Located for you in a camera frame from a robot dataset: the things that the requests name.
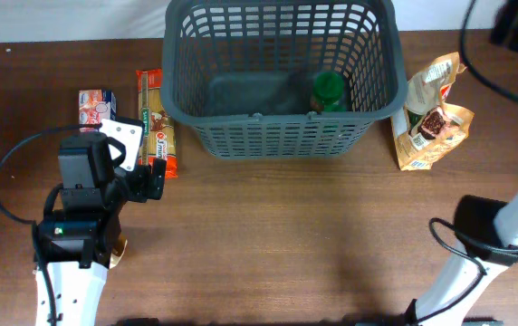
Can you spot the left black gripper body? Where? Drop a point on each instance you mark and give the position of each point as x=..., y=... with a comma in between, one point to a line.
x=134, y=186

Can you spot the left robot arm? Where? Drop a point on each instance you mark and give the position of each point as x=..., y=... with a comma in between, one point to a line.
x=81, y=225

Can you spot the orange spaghetti packet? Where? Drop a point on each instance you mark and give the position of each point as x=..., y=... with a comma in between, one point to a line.
x=159, y=138

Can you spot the Kleenex tissue multipack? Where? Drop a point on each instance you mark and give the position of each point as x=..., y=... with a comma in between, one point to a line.
x=96, y=106

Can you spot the small brown paper packet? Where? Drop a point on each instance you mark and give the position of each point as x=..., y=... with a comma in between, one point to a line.
x=118, y=251

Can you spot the brown snack bag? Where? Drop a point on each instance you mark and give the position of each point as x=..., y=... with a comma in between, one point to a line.
x=427, y=127

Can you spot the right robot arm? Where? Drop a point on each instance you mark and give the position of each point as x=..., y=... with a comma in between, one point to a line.
x=486, y=230

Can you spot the green lid jar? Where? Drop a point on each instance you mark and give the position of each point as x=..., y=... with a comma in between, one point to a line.
x=327, y=93

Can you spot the grey plastic basket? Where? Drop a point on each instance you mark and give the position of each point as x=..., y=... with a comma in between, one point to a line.
x=240, y=73

